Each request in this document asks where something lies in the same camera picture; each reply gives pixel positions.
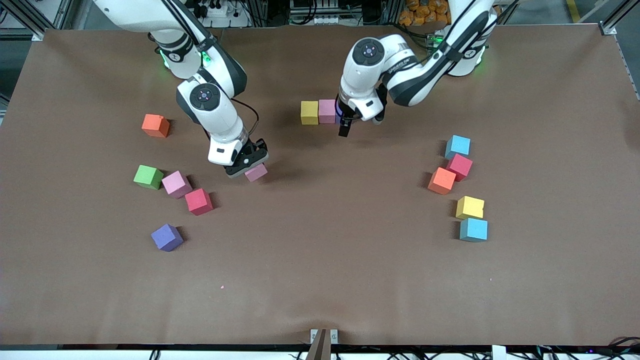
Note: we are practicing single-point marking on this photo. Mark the green foam block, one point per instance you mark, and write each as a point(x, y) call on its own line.
point(148, 177)

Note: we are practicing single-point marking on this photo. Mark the pile of orange objects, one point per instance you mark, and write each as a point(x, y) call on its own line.
point(420, 12)

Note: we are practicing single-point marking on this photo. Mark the red foam block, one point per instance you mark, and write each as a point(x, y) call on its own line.
point(199, 202)
point(461, 167)

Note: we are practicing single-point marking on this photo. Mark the aluminium table edge rail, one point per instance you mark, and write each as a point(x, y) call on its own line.
point(632, 70)

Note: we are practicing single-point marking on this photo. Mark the light pink foam block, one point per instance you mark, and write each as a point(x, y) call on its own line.
point(256, 174)

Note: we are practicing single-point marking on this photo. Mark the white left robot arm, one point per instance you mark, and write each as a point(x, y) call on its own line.
point(360, 75)

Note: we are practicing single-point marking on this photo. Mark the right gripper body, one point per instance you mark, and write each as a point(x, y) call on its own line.
point(255, 151)

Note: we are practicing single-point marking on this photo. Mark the blue foam block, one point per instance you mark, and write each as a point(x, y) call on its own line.
point(473, 230)
point(458, 146)

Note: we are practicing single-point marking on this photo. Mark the purple foam block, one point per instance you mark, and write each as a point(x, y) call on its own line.
point(338, 108)
point(167, 237)

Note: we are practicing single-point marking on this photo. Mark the small metal bracket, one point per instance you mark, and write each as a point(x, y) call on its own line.
point(334, 336)

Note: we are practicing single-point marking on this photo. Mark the yellow foam block chipped corner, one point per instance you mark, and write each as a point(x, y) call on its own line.
point(470, 208)

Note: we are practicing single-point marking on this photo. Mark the aluminium frame profile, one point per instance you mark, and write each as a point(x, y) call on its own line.
point(616, 12)
point(24, 17)

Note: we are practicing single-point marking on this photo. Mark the table cover sheet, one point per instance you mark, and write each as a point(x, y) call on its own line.
point(320, 250)

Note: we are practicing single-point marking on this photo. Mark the white table edge strip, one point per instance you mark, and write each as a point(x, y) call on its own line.
point(100, 355)

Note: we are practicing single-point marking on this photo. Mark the orange foam block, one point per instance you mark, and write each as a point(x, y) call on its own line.
point(442, 181)
point(155, 126)

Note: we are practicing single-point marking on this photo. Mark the grey metal rack device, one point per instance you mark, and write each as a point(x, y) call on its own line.
point(315, 12)

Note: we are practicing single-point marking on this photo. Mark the yellow foam block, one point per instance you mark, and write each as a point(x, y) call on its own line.
point(309, 113)

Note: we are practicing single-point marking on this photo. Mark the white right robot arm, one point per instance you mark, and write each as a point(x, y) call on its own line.
point(220, 120)

